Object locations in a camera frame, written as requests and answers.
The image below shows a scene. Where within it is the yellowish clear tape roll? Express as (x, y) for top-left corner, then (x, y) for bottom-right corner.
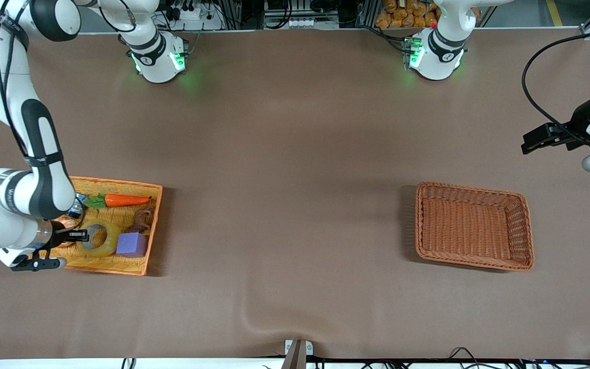
(76, 220), (120, 258)

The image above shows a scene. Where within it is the toy croissant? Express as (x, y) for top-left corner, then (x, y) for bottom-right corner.
(52, 216), (79, 249)

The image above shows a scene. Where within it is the small blue can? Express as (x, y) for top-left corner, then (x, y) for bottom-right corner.
(70, 192), (89, 219)

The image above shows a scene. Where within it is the orange yellow wicker tray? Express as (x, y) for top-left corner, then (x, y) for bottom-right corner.
(29, 176), (163, 277)

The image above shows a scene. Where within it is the purple foam cube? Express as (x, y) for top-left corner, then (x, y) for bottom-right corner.
(116, 232), (149, 258)

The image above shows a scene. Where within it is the orange toy carrot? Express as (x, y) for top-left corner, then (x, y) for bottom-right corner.
(84, 193), (153, 211)

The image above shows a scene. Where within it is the brown wooden moose figure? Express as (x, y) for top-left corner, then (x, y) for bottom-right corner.
(127, 206), (156, 235)

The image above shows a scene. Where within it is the brown wicker basket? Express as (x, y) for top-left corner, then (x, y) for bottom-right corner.
(415, 181), (535, 272)

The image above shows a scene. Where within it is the pile of orange items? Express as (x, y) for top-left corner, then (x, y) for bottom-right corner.
(375, 0), (480, 29)

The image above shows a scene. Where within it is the brown table cover sheet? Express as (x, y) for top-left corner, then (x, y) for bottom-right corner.
(0, 28), (590, 359)

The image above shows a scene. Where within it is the white power strip with plugs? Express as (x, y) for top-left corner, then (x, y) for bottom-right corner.
(164, 0), (224, 31)

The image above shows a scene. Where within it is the long white power strip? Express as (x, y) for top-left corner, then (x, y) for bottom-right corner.
(263, 18), (340, 30)

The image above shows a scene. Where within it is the black arm base cable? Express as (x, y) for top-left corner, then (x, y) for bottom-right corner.
(362, 23), (413, 54)

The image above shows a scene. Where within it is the black floor cable bundle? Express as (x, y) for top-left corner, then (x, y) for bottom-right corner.
(315, 347), (590, 369)

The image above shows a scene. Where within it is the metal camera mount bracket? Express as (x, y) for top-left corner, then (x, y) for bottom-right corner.
(284, 338), (313, 369)

